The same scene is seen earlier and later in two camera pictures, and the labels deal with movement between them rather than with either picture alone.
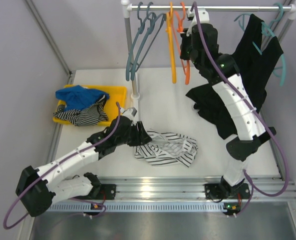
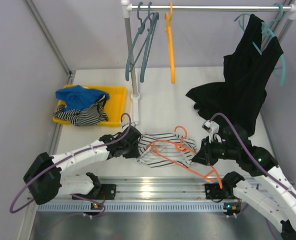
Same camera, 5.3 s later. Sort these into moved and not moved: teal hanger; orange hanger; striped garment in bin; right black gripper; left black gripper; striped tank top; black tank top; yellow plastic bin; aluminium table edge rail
Moved: orange hanger; right black gripper; left black gripper
Not moved: aluminium table edge rail; striped tank top; black tank top; teal hanger; striped garment in bin; yellow plastic bin
